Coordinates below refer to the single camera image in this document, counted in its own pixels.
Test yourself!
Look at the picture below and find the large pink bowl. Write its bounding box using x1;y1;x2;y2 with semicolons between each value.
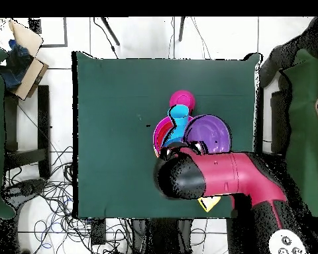
152;115;195;158

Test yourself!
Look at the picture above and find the blue cup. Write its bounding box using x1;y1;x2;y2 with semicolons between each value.
167;104;190;138

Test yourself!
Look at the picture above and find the small crimson bowl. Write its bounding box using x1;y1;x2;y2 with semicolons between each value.
169;89;196;112

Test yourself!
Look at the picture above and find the purple bowl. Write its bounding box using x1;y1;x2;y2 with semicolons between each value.
182;114;233;154

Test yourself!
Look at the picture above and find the dark green tablecloth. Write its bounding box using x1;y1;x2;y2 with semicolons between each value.
72;50;263;221

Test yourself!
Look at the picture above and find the yellow cup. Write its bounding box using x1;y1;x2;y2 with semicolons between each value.
197;195;221;213

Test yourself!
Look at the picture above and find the black power strip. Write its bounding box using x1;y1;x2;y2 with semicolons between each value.
91;218;107;245

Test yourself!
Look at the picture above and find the black tripod leg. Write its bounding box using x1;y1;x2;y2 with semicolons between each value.
100;17;121;46
178;17;186;42

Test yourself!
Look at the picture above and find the black stool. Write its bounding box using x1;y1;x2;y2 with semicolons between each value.
3;84;52;181

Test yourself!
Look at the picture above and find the cardboard box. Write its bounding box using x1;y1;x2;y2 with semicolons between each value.
0;19;50;101

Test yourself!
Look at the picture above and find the tangle of cables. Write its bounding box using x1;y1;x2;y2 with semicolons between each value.
2;145;133;254

